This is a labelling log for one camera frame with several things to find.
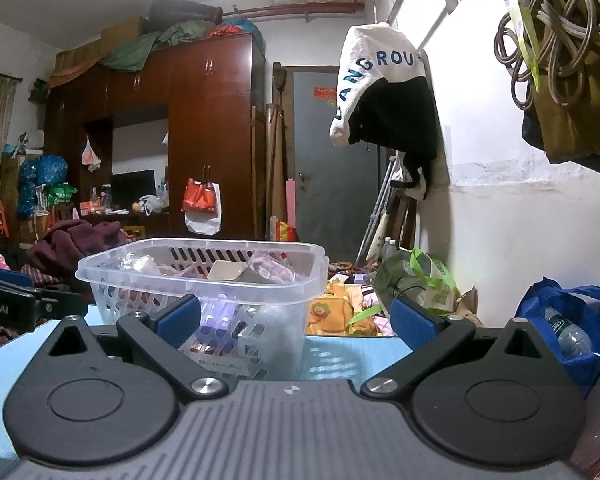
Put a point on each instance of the clear water bottle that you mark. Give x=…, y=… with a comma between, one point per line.
x=389, y=249

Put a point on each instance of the maroon blanket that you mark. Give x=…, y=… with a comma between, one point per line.
x=75, y=245

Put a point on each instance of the green shopping bag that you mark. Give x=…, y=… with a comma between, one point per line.
x=420, y=280

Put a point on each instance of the grey door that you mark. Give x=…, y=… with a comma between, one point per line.
x=330, y=185

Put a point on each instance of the metal crutch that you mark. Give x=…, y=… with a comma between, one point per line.
x=380, y=210

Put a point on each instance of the olive hanging bag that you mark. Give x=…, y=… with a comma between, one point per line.
x=580, y=120

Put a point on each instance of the crumpled clear wrapper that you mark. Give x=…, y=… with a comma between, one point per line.
x=137, y=264

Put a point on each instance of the water bottle green label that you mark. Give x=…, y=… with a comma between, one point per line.
x=570, y=335

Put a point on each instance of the black monitor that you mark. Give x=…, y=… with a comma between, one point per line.
x=132, y=190

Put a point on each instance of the orange and white plastic bag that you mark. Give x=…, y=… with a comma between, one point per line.
x=202, y=200

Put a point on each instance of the pink paper roll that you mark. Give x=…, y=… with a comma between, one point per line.
x=290, y=205

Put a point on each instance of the red paper sign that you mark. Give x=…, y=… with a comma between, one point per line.
x=326, y=94

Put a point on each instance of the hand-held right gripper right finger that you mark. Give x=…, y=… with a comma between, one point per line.
x=412, y=320

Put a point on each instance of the cardboard box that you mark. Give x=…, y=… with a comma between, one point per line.
x=122, y=32

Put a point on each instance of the white and black jacket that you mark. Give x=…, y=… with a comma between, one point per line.
x=385, y=105

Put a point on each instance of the blue shopping bag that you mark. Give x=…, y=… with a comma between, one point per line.
x=585, y=360

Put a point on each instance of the green cloth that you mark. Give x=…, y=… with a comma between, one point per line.
x=135, y=50

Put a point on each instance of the blue mesh bag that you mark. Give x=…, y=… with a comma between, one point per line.
x=37, y=180

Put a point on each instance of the wooden sticks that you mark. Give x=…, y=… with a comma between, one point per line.
x=276, y=160

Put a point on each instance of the red and blue bag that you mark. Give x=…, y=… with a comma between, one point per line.
x=240, y=32

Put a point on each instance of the clear plastic basket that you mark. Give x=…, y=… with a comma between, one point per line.
x=280, y=320

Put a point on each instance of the small green plastic bag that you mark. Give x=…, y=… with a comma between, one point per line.
x=62, y=194

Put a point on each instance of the brown wooden wardrobe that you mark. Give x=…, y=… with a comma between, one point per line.
x=205, y=125

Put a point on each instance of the small hanging plastic bag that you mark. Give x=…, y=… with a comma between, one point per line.
x=91, y=156

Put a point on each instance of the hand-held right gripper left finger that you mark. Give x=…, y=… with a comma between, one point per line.
x=177, y=317

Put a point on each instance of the red and yellow bag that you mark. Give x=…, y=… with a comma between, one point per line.
x=284, y=230

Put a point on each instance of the beige card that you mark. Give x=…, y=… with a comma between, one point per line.
x=225, y=270

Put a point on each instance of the red ceiling pipe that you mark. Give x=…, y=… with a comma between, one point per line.
x=300, y=10

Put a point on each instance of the yellow printed cloth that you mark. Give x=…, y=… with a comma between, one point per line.
x=330, y=312

